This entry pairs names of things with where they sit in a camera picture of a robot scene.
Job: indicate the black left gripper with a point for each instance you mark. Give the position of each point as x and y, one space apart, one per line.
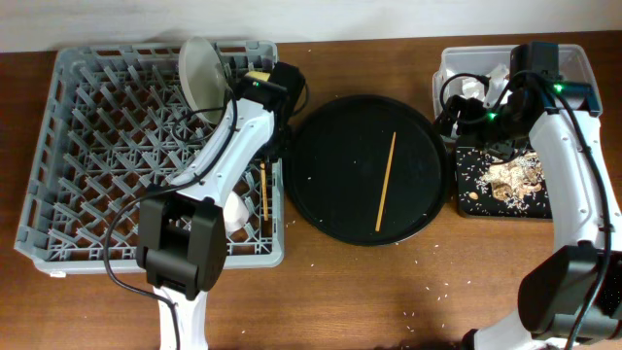
286 145

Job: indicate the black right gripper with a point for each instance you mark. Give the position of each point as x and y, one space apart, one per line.
470 108

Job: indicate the yellow bowl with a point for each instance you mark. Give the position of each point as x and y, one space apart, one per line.
257 75

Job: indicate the pink cup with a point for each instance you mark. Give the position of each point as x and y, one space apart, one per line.
236 213

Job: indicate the pale green plate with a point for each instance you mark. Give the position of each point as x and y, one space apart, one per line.
202 79

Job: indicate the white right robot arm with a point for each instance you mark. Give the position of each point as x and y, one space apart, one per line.
574 297

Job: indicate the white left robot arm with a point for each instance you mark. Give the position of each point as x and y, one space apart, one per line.
183 226

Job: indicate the grey dishwasher rack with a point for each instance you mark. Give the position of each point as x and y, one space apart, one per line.
104 138

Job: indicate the crumpled white paper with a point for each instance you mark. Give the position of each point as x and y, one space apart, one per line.
498 78

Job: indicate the clear plastic bin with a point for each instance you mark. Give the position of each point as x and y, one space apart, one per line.
491 61

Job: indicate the rectangular black tray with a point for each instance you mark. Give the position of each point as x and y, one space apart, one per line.
470 164

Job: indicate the food scraps pile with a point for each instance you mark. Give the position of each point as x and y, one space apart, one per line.
514 182

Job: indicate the round black tray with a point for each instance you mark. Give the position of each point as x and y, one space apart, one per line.
335 168

